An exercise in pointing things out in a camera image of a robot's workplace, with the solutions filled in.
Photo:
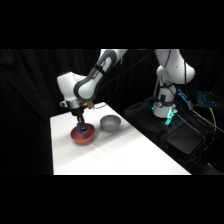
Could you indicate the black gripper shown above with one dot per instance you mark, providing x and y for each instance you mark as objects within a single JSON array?
[{"x": 77, "y": 112}]

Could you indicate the blue cube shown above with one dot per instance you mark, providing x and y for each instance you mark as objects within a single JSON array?
[{"x": 82, "y": 128}]

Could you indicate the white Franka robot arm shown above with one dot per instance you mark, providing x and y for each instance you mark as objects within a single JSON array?
[{"x": 71, "y": 86}]

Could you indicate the pink bowl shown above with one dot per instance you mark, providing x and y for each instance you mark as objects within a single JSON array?
[{"x": 82, "y": 136}]

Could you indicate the grey bowl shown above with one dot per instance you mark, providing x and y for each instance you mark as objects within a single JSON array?
[{"x": 110, "y": 123}]

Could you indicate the black curtain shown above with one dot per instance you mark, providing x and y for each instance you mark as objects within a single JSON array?
[{"x": 30, "y": 86}]

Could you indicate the black equipment box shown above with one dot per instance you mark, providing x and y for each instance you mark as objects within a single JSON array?
[{"x": 156, "y": 130}]

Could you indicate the blue lit electronics board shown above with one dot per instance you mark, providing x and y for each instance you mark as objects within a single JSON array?
[{"x": 205, "y": 99}]

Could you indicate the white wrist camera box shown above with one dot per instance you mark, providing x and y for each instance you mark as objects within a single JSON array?
[{"x": 64, "y": 103}]

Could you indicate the blue metal bracket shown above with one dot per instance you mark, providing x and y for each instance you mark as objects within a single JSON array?
[{"x": 184, "y": 97}]

